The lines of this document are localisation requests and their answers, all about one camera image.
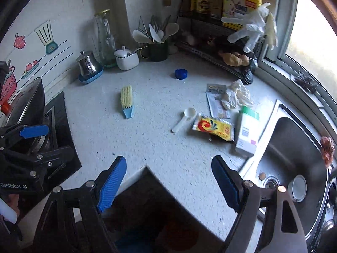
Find white sugar bowl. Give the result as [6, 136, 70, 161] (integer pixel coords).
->
[114, 46, 143, 71]

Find red bin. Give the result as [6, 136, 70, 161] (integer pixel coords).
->
[163, 217, 201, 248]

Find black wire rack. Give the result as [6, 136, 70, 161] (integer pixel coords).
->
[175, 0, 266, 81]

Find white rice spoon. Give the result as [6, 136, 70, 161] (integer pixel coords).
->
[132, 30, 148, 44]

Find orange rag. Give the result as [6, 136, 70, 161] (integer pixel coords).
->
[320, 136, 335, 168]

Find white rubber glove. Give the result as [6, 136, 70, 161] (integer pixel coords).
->
[221, 2, 271, 54]

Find yellow sachet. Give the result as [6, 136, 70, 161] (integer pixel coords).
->
[192, 112, 235, 143]

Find glass jar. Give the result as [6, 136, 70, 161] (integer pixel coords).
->
[94, 9, 117, 67]

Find yellow detergent bottle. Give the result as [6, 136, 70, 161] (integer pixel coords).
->
[222, 0, 264, 31]

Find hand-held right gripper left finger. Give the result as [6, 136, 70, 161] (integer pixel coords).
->
[32, 155, 127, 253]

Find dark green utensil cup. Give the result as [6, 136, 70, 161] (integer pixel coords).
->
[141, 41, 169, 62]

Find crumpled white plastic bag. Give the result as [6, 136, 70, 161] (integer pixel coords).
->
[221, 79, 254, 110]

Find cream rubber glove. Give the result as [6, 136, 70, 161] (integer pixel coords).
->
[265, 13, 278, 50]

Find dark scrubber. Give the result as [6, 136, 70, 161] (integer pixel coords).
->
[293, 71, 318, 94]

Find person's left forearm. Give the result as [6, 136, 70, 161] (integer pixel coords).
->
[0, 199, 17, 224]

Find stainless steel sink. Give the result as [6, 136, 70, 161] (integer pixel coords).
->
[238, 100, 337, 232]

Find blue tray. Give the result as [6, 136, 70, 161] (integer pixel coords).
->
[78, 66, 104, 85]

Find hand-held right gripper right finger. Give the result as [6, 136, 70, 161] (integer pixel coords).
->
[211, 155, 308, 253]

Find printed leaflet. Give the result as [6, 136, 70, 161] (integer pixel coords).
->
[206, 84, 231, 119]

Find ginger root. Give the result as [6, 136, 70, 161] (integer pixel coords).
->
[219, 51, 250, 67]

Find black wok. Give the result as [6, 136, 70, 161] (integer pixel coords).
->
[0, 77, 46, 129]

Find steel teapot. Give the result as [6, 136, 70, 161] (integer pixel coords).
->
[76, 50, 102, 77]

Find yellow blue brush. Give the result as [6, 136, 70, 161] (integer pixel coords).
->
[120, 85, 135, 120]

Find person's legs in jeans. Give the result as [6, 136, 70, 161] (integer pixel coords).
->
[116, 227, 161, 253]

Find white green box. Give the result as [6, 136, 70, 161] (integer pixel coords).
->
[235, 106, 260, 156]

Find white plastic scoop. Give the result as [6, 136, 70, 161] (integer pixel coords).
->
[171, 108, 198, 133]

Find black round stopper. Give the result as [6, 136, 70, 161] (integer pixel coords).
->
[242, 58, 259, 85]

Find black stove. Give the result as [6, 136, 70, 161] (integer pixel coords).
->
[32, 91, 82, 173]

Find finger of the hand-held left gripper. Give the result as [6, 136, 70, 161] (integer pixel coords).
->
[0, 124, 50, 151]
[5, 145, 75, 191]

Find white framed window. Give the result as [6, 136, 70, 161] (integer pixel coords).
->
[263, 0, 337, 111]

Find beige spoon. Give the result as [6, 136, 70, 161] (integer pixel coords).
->
[162, 22, 180, 43]

